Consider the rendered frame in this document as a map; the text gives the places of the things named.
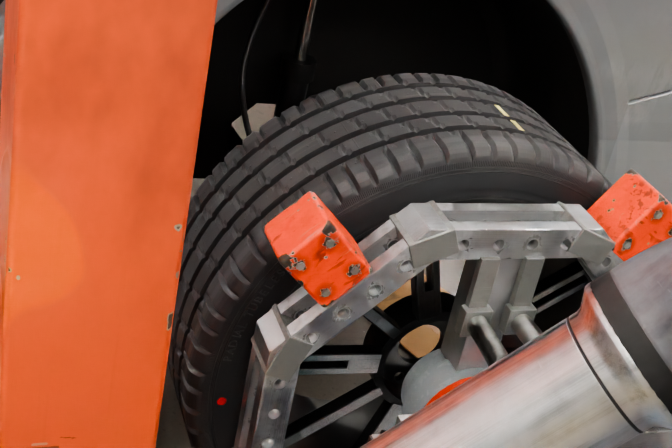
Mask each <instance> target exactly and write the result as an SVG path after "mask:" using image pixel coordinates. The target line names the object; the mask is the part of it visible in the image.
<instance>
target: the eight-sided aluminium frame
mask: <svg viewBox="0 0 672 448"><path fill-rule="evenodd" d="M357 245H358V247H359V248H360V250H361V252H362V253H363V255H364V257H365V258H366V260H367V262H368V263H369V265H370V266H371V268H372V272H371V273H370V274H369V275H368V276H367V277H365V278H364V279H363V280H361V281H360V282H359V283H357V284H356V285H355V286H354V287H352V288H351V289H350V290H348V291H347V292H346V293H344V294H343V295H342V296H340V297H339V298H338V299H336V300H335V301H334V302H333V303H331V304H330V305H329V306H327V307H325V308H323V307H322V306H320V305H319V304H318V302H317V301H316V300H315V299H314V298H313V297H312V296H311V295H310V294H309V293H308V292H307V291H306V290H305V289H304V288H303V287H300V288H299V289H298V290H296V291H295V292H294V293H292V294H291V295H290V296H288V297H287V298H286V299H285V300H283V301H282V302H281V303H279V304H274V305H273V306H272V308H271V309H270V311H269V312H268V313H266V314H265V315H264V316H262V317H261V318H260V319H258V320H257V322H256V327H255V333H254V335H253V336H252V338H251V342H252V349H251V354H250V360H249V365H248V371H247V376H246V382H245V387H244V393H243V398H242V404H241V409H240V415H239V420H238V426H237V431H236V436H235V442H234V447H232V448H283V444H284V440H285V435H286V430H287V425H288V421H289V416H290V411H291V406H292V402H293V397H294V392H295V387H296V383H297V378H298V373H299V368H300V364H301V363H302V362H303V360H305V359H306V358H307V357H308V356H310V355H311V354H312V353H314V352H315V351H316V350H318V349H319V348H320V347H322V346H323V345H324V344H326V343H327V342H328V341H330V340H331V339H332V338H334V337H335V336H336V335H338V334H339V333H340V332H341V331H343V330H344V329H345V328H347V327H348V326H349V325H351V324H352V323H353V322H355V321H356V320H357V319H359V318H360V317H361V316H363V315H364V314H365V313H367V312H368V311H369V310H371V309H372V308H373V307H375V306H376V305H377V304H378V303H380V302H381V301H382V300H384V299H385V298H386V297H388V296H389V295H390V294H392V293H393V292H394V291H396V290H397V289H398V288H400V287H401V286H402V285H404V284H405V283H406V282H408V281H409V280H410V279H411V278H413V277H414V276H415V275H417V274H418V273H419V272H421V271H422V270H423V269H425V268H426V267H427V266H429V265H430V264H431V263H433V262H435V261H438V260H471V259H480V257H499V258H500V259H524V258H525V256H543V257H544V258H577V259H578V261H579V262H580V264H581V265H582V267H583V268H584V270H585V271H586V273H587V274H588V275H589V277H590V278H591V280H592V281H593V280H594V279H596V278H597V277H599V276H601V275H602V274H604V273H605V272H607V271H609V270H610V269H612V268H614V267H615V266H617V265H619V264H621V263H622V262H624V261H623V260H622V259H621V258H619V257H618V256H617V255H616V254H615V253H614V252H613V251H612V249H613V248H614V246H615V245H616V243H615V242H614V241H613V240H612V239H611V238H610V237H609V236H608V235H607V233H606V231H605V230H604V229H603V228H602V227H601V226H600V225H599V224H598V222H597V221H596V220H595V219H594V218H593V217H592V216H591V215H590V214H589V213H588V212H587V211H586V210H585V209H584V208H583V207H582V206H581V205H580V204H564V203H562V202H560V201H558V202H557V203H556V204H510V203H435V201H434V200H432V201H429V202H426V203H410V204H409V205H408V206H406V207H405V208H404V209H402V210H401V211H400V212H398V213H395V214H392V215H390V216H389V220H388V221H387V222H385V223H384V224H383V225H381V226H380V227H379V228H377V229H376V230H375V231H374V232H372V233H371V234H370V235H368V236H367V237H366V238H364V239H363V240H362V241H360V242H359V243H358V244H357Z"/></svg>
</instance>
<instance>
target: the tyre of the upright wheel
mask: <svg viewBox="0 0 672 448"><path fill-rule="evenodd" d="M212 174H213V175H209V176H207V177H206V179H205V180H204V181H203V183H202V184H201V185H200V187H199V188H198V189H197V194H195V195H193V197H192V198H191V200H190V203H189V210H188V217H187V224H186V232H185V239H184V246H183V253H182V260H181V268H180V275H179V282H178V289H177V296H176V304H175V311H174V318H173V325H172V332H171V340H170V347H169V354H168V361H167V364H168V367H169V371H170V374H171V378H172V381H173V385H174V388H175V392H176V395H177V399H178V402H179V406H180V409H181V413H182V416H183V420H184V423H185V427H186V430H187V434H188V437H189V441H190V444H191V447H192V448H232V447H234V442H235V436H236V431H237V426H238V420H239V415H240V409H241V404H242V398H243V393H244V387H245V382H246V376H247V371H248V365H249V360H250V354H251V349H252V342H251V338H252V336H253V335H254V333H255V327H256V322H257V320H258V319H260V318H261V317H262V316H264V315H265V314H266V313H268V312H269V311H270V309H271V308H272V306H273V305H274V304H279V303H281V302H282V301H283V300H285V299H286V298H287V297H288V296H290V295H291V294H292V293H294V292H295V291H296V290H297V289H298V288H299V287H300V286H301V285H300V284H299V283H298V282H297V281H296V280H295V279H294V278H293V277H292V275H291V274H290V273H289V272H288V271H287V270H286V269H285V268H284V267H283V266H282V265H281V264H280V263H279V260H278V258H277V256H276V254H275V252H274V250H273V248H272V246H271V244H270V242H269V240H268V238H267V235H266V233H265V231H264V226H265V225H266V224H267V223H269V222H270V221H271V220H272V219H274V218H275V217H276V216H278V215H279V214H280V213H282V212H283V211H284V210H285V209H287V208H288V207H289V206H291V205H292V204H293V203H294V202H296V201H297V200H298V199H300V198H301V197H302V196H304V195H305V194H306V193H307V192H309V191H312V192H314V193H315V194H316V195H317V196H318V198H319V199H320V200H321V201H322V202H323V203H324V204H325V206H326V207H327V208H328V209H329V210H330V211H331V212H332V214H333V215H334V216H335V217H336V218H337V219H338V220H339V222H340V223H341V224H342V225H343V226H344V227H345V228H346V230H347V231H348V232H349V233H350V234H351V235H352V237H353V238H354V240H355V241H357V240H358V239H360V238H362V237H364V236H365V235H367V234H369V233H371V232H373V231H375V230H376V229H377V228H379V227H380V226H381V225H383V224H384V223H385V222H387V221H388V220H389V216H390V215H392V214H395V213H398V212H400V211H401V210H402V209H404V208H405V207H406V206H408V205H409V204H410V203H426V202H429V201H432V200H434V201H435V203H476V202H489V203H510V204H556V203H557V202H558V201H560V202H562V203H564V204H580V205H581V206H582V207H583V208H584V209H585V210H586V211H587V210H588V209H589V208H590V207H591V206H592V205H593V204H594V203H595V202H596V201H597V200H598V199H599V198H600V197H601V196H602V195H603V194H604V193H605V192H606V191H607V190H609V189H610V188H611V187H612V186H613V184H612V183H611V182H610V181H609V180H608V179H607V178H606V177H605V176H603V175H602V174H601V173H600V172H599V171H598V170H597V169H596V168H595V167H594V166H593V165H592V164H591V163H590V162H589V161H588V160H587V159H586V158H585V157H583V156H582V155H581V154H580V153H579V152H578V151H577V150H576V149H575V148H574V147H573V146H572V145H571V144H570V143H569V142H568V141H567V140H566V139H565V138H564V137H562V136H561V135H560V134H559V133H558V132H557V131H556V130H555V129H554V128H553V127H552V126H551V125H550V124H549V123H548V122H547V121H546V120H545V119H544V118H543V117H541V116H540V115H539V114H538V113H537V112H535V111H534V110H533V109H532V108H531V107H529V106H528V105H526V104H524V103H523V102H522V101H520V100H519V99H517V98H515V97H513V96H512V95H510V94H508V93H506V92H504V91H502V90H499V89H498V88H496V87H493V86H491V85H488V84H484V83H482V82H479V81H476V80H472V79H468V78H465V79H464V78H463V77H459V76H453V75H446V76H445V75H444V74H436V73H431V74H430V75H429V74H428V73H415V74H413V75H412V74H411V73H400V74H395V75H394V76H393V77H392V76H391V75H383V76H378V77H377V78H376V80H375V79H374V78H373V77H371V78H366V79H362V80H361V81H360V82H359V84H358V83H357V82H356V81H354V82H350V83H347V84H343V85H340V86H337V88H336V90H335V91H334V90H332V89H329V90H326V91H324V92H321V93H319V94H317V96H316V98H315V99H314V98H312V97H310V98H307V99H305V100H303V101H301V102H300V105H299V107H298V106H295V105H294V106H292V107H290V108H288V109H286V110H285V111H283V112H281V116H280V117H276V116H275V117H273V118H272V119H270V120H269V121H267V122H266V123H264V124H263V125H261V126H260V131H253V132H252V133H251V134H250V135H248V136H247V137H246V138H245V139H243V145H237V146H236V147H234V148H233V149H232V150H231V151H230V152H229V153H228V154H227V155H226V156H225V157H224V162H219V163H218V165H217V166H216V167H215V168H214V169H213V170H212Z"/></svg>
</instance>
